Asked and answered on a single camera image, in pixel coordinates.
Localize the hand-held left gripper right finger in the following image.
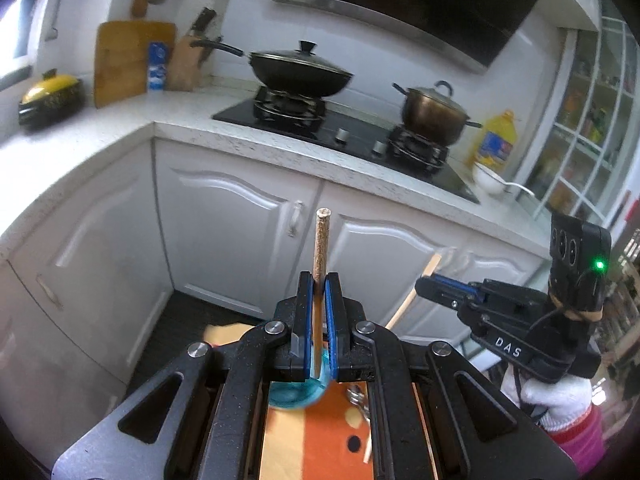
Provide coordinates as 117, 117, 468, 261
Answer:
325, 271, 581, 480

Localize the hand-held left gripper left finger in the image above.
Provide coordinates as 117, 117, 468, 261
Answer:
50, 271, 316, 480

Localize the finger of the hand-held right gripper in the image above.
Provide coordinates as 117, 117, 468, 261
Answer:
415, 278, 482, 312
430, 273, 484, 294

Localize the blue glass cup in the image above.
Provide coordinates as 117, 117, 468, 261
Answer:
270, 344, 332, 414

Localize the person's right forearm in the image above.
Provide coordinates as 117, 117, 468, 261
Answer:
560, 402, 608, 477

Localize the person's right hand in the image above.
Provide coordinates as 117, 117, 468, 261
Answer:
502, 360, 593, 432

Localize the white ceramic bowl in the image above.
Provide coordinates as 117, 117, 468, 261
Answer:
472, 162, 512, 197

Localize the orange patterned mat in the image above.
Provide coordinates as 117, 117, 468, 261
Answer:
202, 322, 437, 480

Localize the yellow oil bottle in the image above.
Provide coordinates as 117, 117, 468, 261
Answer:
467, 109, 516, 172

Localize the steel stock pot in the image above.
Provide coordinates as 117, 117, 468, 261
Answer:
392, 82, 484, 147

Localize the black gas stove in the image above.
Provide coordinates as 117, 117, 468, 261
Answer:
212, 87, 482, 206

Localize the steel pot lid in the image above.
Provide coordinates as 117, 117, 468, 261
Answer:
404, 80, 469, 112

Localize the white glass-door cabinet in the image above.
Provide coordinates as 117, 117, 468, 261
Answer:
525, 16, 640, 233

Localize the white corner cabinet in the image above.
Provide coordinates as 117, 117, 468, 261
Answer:
6, 142, 175, 413

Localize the black wok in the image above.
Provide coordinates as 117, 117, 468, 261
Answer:
190, 37, 354, 102

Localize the glass wok lid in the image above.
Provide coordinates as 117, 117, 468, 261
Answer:
248, 40, 347, 74

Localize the wooden knife block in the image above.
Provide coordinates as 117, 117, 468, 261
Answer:
165, 7, 217, 92

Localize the blue white carton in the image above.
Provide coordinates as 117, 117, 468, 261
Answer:
147, 42, 171, 92

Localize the wooden cutting board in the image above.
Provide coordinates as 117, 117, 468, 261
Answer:
94, 20, 177, 110

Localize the yellow black casserole pot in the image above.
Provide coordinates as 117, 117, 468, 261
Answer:
18, 71, 85, 129

